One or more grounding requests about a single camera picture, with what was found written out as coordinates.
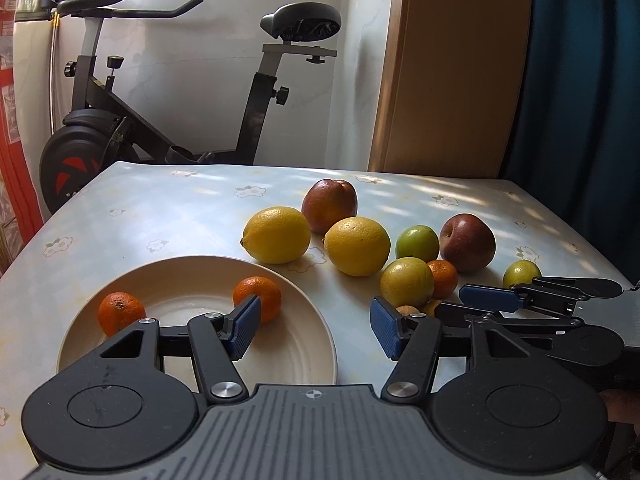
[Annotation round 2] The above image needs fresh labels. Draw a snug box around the red printed curtain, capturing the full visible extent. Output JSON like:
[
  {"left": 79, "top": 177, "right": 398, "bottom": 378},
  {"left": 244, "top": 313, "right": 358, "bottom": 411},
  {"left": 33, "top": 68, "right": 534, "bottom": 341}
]
[{"left": 0, "top": 0, "right": 48, "bottom": 281}]

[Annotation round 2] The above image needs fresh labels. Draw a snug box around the large green jujube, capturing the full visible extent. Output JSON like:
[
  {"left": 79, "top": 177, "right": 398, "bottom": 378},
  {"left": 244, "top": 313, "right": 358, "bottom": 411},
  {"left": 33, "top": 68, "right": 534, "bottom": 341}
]
[{"left": 380, "top": 256, "right": 435, "bottom": 309}]

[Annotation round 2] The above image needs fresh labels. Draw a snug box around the cream round plate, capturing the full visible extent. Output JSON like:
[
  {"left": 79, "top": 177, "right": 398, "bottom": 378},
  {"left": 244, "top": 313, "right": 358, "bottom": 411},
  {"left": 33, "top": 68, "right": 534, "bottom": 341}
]
[{"left": 56, "top": 255, "right": 337, "bottom": 386}]

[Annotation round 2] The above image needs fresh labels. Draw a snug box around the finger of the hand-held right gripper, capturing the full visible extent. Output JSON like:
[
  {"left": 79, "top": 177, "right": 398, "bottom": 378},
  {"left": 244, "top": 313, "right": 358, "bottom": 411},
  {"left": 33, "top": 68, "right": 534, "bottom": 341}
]
[
  {"left": 435, "top": 302, "right": 571, "bottom": 348},
  {"left": 459, "top": 275, "right": 586, "bottom": 328}
]

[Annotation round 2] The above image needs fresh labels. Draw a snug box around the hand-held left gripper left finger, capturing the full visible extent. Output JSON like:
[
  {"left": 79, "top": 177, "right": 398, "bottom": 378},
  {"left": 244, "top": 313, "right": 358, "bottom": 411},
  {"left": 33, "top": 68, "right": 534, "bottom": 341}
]
[{"left": 90, "top": 294, "right": 263, "bottom": 406}]

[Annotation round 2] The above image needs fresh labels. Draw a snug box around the red apple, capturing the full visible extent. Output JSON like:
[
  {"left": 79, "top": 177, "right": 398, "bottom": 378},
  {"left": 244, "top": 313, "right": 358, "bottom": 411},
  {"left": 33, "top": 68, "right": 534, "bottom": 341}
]
[
  {"left": 439, "top": 213, "right": 497, "bottom": 275},
  {"left": 301, "top": 178, "right": 359, "bottom": 235}
]

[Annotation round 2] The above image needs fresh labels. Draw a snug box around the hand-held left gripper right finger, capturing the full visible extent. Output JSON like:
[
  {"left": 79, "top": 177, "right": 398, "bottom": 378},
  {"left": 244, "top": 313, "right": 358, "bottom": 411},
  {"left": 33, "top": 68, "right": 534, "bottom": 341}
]
[{"left": 370, "top": 296, "right": 551, "bottom": 403}]

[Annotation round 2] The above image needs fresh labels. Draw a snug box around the yellow lemon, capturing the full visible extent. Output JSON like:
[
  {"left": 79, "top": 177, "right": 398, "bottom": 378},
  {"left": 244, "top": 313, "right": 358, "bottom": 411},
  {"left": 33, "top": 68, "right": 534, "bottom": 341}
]
[
  {"left": 322, "top": 216, "right": 391, "bottom": 277},
  {"left": 241, "top": 206, "right": 312, "bottom": 265}
]

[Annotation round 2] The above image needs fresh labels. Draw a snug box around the mandarin orange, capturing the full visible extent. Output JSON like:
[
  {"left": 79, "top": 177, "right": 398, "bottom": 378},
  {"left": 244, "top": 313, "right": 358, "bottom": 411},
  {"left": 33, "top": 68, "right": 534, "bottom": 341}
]
[
  {"left": 97, "top": 292, "right": 147, "bottom": 337},
  {"left": 233, "top": 276, "right": 282, "bottom": 324},
  {"left": 426, "top": 259, "right": 459, "bottom": 300}
]

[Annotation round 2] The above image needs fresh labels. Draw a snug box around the floral tablecloth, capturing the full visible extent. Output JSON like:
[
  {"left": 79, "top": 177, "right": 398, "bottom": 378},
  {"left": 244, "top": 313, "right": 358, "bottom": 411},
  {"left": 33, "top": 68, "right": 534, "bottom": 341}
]
[{"left": 0, "top": 161, "right": 640, "bottom": 431}]

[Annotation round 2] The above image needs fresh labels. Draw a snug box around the black exercise bike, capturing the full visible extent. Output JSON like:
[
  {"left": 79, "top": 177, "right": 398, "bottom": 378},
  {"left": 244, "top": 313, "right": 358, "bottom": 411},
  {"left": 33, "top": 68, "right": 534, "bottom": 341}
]
[{"left": 39, "top": 0, "right": 342, "bottom": 216}]

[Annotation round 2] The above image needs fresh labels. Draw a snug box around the wooden door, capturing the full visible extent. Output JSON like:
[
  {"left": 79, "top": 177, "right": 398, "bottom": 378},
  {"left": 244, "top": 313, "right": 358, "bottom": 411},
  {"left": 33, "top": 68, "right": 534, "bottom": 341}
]
[{"left": 367, "top": 0, "right": 533, "bottom": 181}]

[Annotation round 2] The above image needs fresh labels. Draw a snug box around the metal pipe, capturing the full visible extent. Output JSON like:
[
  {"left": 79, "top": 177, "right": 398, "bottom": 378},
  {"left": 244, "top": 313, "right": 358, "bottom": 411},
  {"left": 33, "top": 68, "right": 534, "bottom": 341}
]
[{"left": 49, "top": 15, "right": 60, "bottom": 136}]

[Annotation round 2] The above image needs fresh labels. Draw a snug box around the person's right hand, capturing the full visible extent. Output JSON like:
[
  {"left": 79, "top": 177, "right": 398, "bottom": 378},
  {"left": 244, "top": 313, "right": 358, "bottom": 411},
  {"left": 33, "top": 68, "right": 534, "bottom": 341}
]
[{"left": 600, "top": 390, "right": 637, "bottom": 425}]

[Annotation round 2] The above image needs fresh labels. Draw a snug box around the small green jujube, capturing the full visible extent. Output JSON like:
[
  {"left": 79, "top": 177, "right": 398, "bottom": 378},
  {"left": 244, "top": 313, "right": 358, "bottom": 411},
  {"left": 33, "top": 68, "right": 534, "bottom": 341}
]
[{"left": 502, "top": 259, "right": 542, "bottom": 290}]

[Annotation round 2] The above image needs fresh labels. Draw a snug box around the dark blue curtain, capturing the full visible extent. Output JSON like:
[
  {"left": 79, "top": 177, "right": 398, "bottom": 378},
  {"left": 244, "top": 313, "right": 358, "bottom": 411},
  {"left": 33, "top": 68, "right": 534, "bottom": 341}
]
[{"left": 500, "top": 0, "right": 640, "bottom": 286}]

